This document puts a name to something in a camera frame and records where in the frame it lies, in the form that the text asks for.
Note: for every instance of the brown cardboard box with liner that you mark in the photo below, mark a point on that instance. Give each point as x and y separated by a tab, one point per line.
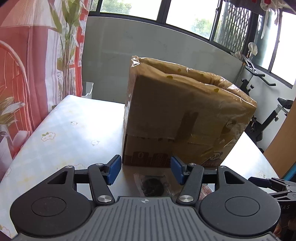
173	110

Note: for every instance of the black exercise bike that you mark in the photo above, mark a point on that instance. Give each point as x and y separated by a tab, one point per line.
272	106

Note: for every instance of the red printed curtain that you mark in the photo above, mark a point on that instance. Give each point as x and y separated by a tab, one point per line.
41	63

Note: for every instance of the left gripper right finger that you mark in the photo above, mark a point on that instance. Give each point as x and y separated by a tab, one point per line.
189	176

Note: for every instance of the dark cookie clear packet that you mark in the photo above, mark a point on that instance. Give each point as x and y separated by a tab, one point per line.
161	185

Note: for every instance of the person right hand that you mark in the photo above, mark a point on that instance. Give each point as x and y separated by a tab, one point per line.
285	229

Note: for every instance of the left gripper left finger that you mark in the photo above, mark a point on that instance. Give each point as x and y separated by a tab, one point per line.
101	176

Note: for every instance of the white trash bin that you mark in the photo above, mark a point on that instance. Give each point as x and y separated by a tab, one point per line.
87	89

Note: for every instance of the red snack packet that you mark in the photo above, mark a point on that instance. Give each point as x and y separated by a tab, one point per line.
205	190

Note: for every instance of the wooden board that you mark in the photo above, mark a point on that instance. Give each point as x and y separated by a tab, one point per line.
281	152

